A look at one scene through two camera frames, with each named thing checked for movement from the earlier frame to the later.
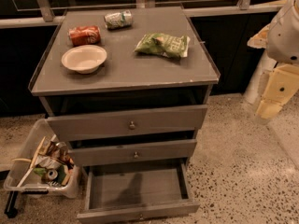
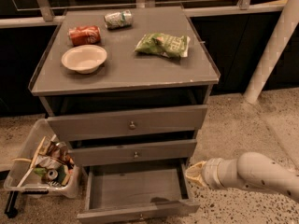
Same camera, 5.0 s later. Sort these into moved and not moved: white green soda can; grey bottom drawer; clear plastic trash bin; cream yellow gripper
Moved: cream yellow gripper
Not moved: grey bottom drawer; clear plastic trash bin; white green soda can
